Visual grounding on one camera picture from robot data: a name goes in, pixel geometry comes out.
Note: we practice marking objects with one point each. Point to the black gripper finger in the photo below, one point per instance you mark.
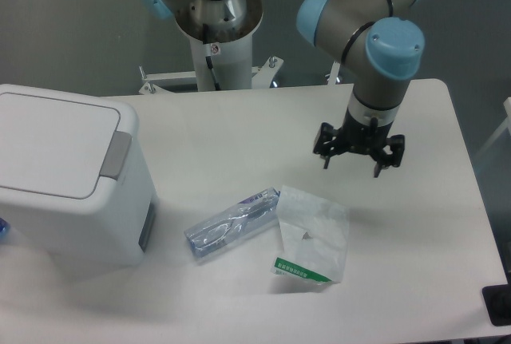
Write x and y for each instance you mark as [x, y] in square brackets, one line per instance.
[389, 155]
[329, 142]

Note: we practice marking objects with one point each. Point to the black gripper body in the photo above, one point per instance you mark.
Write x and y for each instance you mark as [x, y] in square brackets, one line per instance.
[363, 139]

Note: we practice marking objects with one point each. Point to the white push-lid trash can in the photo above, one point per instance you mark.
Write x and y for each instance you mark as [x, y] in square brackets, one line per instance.
[73, 175]

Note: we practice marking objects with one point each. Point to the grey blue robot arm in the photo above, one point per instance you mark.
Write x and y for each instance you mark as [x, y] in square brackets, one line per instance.
[367, 37]

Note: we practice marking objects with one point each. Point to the white green plastic bag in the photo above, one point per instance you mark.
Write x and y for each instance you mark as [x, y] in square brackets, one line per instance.
[315, 233]

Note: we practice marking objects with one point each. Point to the clear blue plastic package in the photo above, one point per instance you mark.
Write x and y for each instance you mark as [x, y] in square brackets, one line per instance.
[232, 226]

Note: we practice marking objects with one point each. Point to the clear plastic bin at right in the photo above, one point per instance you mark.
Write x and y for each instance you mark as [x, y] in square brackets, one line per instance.
[493, 145]

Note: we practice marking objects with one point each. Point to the black device at edge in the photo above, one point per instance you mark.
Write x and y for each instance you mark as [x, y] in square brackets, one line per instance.
[497, 302]

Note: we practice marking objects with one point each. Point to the blue white object at left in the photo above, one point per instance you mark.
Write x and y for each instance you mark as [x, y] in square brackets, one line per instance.
[4, 229]

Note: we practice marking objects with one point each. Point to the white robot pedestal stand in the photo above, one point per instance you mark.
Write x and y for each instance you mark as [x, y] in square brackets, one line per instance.
[220, 35]

